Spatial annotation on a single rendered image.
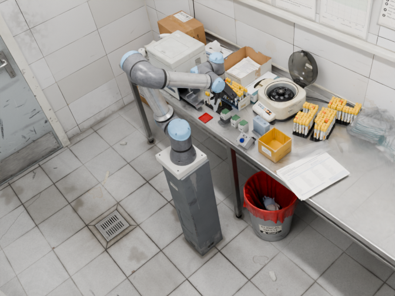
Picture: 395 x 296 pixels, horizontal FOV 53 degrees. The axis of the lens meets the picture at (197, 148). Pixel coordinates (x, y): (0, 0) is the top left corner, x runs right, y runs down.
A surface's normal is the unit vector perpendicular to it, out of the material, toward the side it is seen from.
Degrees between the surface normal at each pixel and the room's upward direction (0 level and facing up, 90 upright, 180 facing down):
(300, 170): 0
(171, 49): 0
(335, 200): 0
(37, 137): 90
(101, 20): 90
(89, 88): 90
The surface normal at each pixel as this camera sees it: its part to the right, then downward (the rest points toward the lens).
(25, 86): 0.64, 0.50
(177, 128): -0.01, -0.64
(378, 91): -0.76, 0.54
